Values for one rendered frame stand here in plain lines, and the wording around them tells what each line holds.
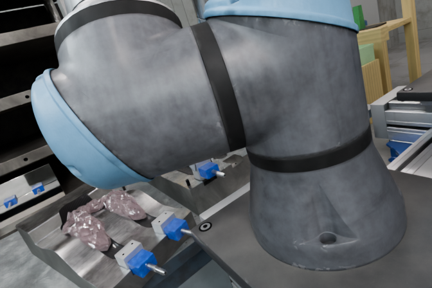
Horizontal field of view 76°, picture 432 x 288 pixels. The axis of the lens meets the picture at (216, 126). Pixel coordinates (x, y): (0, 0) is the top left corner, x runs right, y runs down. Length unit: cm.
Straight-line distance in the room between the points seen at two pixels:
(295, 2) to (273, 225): 18
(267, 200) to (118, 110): 15
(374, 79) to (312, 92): 302
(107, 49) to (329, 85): 16
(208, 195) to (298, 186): 59
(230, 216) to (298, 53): 22
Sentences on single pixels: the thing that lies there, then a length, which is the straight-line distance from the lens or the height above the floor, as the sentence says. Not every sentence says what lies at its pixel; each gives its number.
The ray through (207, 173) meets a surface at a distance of 76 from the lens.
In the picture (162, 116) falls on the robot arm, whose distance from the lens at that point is 20.
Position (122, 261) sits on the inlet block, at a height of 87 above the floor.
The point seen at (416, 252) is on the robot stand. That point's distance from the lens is 29.
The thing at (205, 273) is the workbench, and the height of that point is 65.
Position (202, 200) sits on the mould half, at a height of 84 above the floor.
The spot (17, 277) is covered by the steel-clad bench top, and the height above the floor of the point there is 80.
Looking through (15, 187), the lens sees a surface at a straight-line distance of 150.
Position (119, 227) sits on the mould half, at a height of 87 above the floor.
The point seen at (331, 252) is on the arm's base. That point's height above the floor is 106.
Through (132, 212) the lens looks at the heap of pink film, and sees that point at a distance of 82.
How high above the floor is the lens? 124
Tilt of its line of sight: 16 degrees down
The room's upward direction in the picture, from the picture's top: 18 degrees counter-clockwise
